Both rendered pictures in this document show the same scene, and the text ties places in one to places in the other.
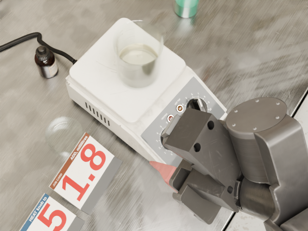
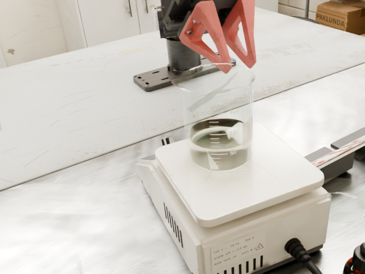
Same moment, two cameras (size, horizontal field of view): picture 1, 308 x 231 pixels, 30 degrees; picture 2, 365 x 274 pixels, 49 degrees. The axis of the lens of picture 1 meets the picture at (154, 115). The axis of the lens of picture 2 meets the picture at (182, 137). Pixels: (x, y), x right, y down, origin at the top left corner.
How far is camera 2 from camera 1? 0.81 m
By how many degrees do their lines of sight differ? 77
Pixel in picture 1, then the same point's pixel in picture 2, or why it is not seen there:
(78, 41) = not seen: outside the picture
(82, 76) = (304, 167)
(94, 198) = (316, 154)
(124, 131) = not seen: hidden behind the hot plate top
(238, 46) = (56, 238)
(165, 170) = (249, 10)
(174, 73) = (176, 144)
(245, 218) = (180, 120)
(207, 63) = (111, 231)
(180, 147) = not seen: outside the picture
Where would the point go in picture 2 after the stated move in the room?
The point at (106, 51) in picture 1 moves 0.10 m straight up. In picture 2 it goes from (256, 185) to (256, 73)
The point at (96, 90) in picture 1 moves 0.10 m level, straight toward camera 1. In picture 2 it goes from (289, 150) to (296, 102)
